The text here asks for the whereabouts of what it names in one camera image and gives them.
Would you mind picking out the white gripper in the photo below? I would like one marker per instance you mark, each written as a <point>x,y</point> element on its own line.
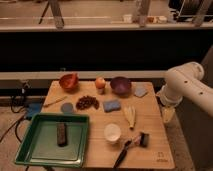
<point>167,114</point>

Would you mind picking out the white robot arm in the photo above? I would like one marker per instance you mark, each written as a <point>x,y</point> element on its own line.
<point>184,81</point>

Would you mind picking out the purple bowl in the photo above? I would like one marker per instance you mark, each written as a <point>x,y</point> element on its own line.
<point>120,85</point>

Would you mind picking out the orange red bowl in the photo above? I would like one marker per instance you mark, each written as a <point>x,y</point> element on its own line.
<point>69,81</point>

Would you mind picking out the light blue cloth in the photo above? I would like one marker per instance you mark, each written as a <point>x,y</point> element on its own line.
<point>140,91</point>

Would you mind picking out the blue sponge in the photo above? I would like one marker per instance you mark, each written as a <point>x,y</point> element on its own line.
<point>112,105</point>

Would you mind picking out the white cup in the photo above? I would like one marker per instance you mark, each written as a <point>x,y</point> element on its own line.
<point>112,133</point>

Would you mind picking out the orange fruit on cup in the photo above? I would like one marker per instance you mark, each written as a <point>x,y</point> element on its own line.
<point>100,84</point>

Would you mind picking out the pile of dark raisins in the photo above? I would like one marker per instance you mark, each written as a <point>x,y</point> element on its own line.
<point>86,102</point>

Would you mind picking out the grey round lid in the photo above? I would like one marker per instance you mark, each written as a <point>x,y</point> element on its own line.
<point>67,108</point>

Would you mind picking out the dark sponge block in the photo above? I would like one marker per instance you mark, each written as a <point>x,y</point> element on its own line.
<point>61,134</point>

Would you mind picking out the wooden spoon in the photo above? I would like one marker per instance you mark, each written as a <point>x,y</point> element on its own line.
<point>54,102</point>

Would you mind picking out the green plastic tray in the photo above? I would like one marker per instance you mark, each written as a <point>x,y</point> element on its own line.
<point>39,145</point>

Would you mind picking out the blue power box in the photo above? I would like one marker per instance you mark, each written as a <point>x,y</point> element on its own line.
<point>33,109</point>

